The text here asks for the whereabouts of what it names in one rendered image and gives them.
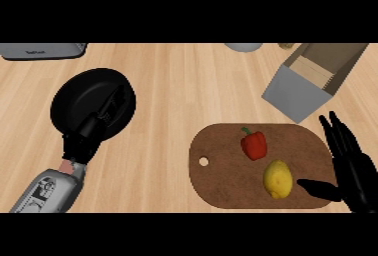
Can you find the pale grey round bowl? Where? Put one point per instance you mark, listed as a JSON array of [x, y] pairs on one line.
[[244, 46]]

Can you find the open cardboard box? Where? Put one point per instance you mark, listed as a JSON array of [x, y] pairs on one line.
[[312, 78]]

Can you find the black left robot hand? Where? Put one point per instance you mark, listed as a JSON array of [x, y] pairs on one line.
[[86, 133]]

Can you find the brown wooden cutting board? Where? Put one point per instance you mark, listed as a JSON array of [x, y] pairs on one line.
[[260, 166]]

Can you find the yellow lemon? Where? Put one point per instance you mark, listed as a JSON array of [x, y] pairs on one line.
[[278, 179]]

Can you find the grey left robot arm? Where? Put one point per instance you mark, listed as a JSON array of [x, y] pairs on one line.
[[46, 191]]

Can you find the small tan wooden object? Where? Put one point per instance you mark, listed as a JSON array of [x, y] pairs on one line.
[[287, 45]]

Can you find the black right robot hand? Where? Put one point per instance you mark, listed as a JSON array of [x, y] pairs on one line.
[[355, 173]]

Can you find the red bell pepper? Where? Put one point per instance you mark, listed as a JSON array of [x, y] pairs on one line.
[[254, 145]]

